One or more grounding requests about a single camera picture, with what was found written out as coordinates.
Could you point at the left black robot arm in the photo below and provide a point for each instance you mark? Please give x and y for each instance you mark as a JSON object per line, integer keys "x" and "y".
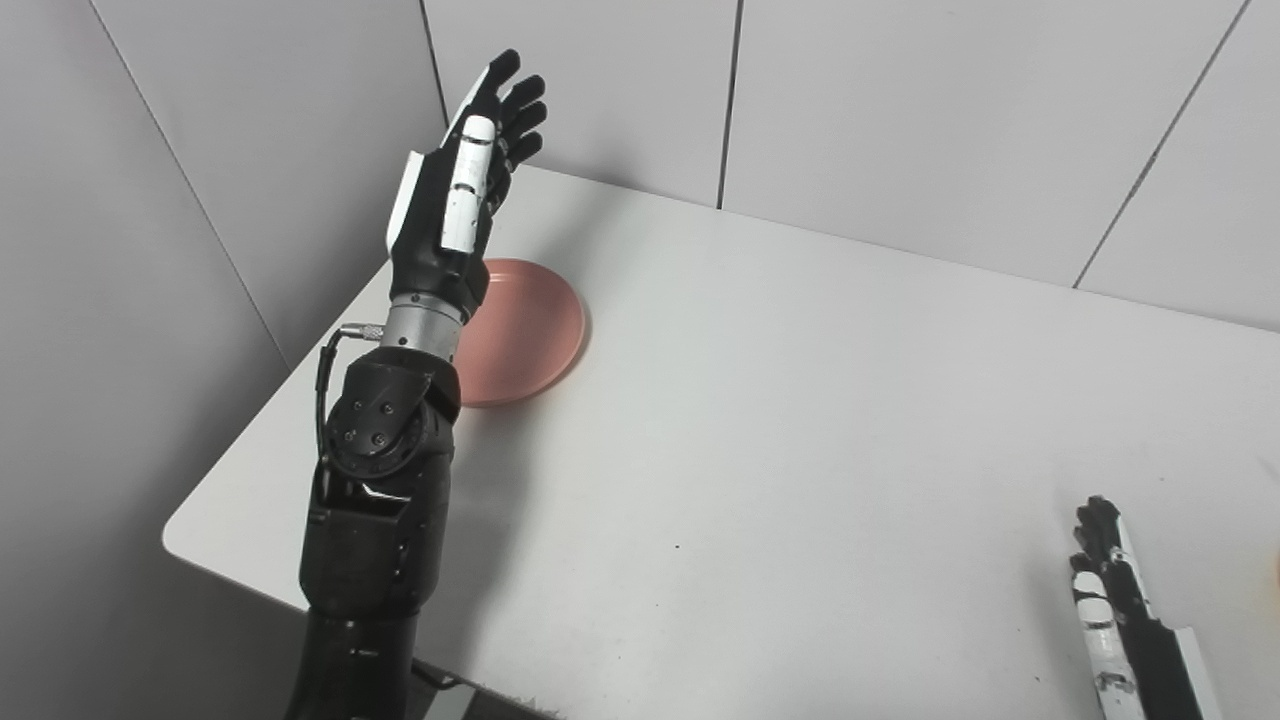
{"x": 370, "y": 500}

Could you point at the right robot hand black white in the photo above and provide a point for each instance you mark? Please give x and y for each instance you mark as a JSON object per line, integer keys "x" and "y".
{"x": 1125, "y": 630}

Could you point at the pink round plate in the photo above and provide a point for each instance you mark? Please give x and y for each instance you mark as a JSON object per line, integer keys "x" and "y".
{"x": 525, "y": 330}

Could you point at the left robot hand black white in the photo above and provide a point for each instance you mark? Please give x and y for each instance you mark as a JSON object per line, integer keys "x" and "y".
{"x": 440, "y": 225}

